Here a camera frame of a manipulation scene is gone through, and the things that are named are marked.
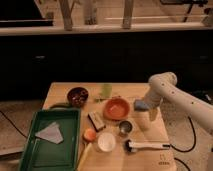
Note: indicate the white round cup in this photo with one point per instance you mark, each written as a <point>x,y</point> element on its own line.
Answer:
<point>106,142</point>

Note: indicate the green leafy vegetable toy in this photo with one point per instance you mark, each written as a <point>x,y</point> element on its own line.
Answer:
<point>105,93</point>

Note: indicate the grey folded cloth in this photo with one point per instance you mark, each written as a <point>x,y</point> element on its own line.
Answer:
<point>51,133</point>

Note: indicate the orange ball spoon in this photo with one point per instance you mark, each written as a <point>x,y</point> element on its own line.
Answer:
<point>89,136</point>

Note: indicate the green plastic tray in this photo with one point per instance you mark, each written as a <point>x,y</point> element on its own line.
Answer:
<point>52,143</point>

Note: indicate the dark brown bowl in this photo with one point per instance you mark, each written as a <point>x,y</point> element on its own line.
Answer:
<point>77,96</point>

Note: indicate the orange bowl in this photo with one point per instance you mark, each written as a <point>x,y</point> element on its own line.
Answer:
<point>116,109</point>

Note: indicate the brown rectangular block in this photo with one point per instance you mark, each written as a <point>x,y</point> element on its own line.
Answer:
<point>96,121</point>

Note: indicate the black white dish brush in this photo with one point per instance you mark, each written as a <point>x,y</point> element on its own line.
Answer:
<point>132,146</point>

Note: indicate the small metal cup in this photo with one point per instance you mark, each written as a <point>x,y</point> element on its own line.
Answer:
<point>125,127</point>

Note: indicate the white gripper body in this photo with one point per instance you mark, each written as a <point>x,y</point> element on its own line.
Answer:
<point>152,99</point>

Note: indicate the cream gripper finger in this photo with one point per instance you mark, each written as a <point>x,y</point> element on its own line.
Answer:
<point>153,114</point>

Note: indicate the green long vegetable toy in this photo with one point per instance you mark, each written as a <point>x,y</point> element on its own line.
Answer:
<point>60,105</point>

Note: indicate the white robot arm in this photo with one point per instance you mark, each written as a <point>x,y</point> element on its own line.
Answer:
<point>164,86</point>

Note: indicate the blue sponge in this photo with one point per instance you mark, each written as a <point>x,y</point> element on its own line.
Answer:
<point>139,105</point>

